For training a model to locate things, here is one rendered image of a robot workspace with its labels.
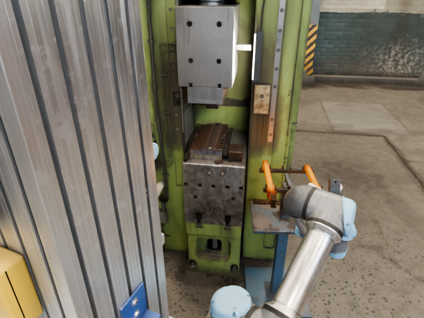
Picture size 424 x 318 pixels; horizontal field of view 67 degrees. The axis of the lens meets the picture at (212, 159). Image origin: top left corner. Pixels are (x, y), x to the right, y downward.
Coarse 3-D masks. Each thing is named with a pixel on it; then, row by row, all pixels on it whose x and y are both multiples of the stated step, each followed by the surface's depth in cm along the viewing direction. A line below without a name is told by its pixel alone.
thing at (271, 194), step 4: (264, 160) 192; (264, 164) 188; (268, 164) 188; (264, 168) 183; (268, 168) 183; (264, 172) 182; (268, 172) 179; (268, 176) 175; (268, 180) 171; (272, 180) 171; (268, 184) 168; (272, 184) 168; (268, 188) 165; (272, 188) 165; (268, 192) 161; (272, 192) 159; (276, 192) 160; (268, 196) 162; (272, 196) 156; (272, 200) 153; (276, 200) 153; (272, 204) 155
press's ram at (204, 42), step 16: (176, 16) 160; (192, 16) 159; (208, 16) 158; (224, 16) 157; (176, 32) 164; (192, 32) 163; (208, 32) 162; (224, 32) 161; (192, 48) 166; (208, 48) 165; (224, 48) 164; (240, 48) 181; (192, 64) 170; (208, 64) 169; (224, 64) 168; (192, 80) 174; (208, 80) 173; (224, 80) 172
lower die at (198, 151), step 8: (208, 128) 221; (200, 136) 211; (208, 136) 209; (216, 136) 206; (224, 136) 208; (192, 144) 200; (200, 144) 197; (216, 144) 197; (192, 152) 194; (200, 152) 194; (208, 152) 193; (216, 152) 192
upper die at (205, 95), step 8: (192, 88) 176; (200, 88) 176; (208, 88) 175; (216, 88) 174; (224, 88) 181; (192, 96) 178; (200, 96) 178; (208, 96) 177; (216, 96) 176; (224, 96) 184
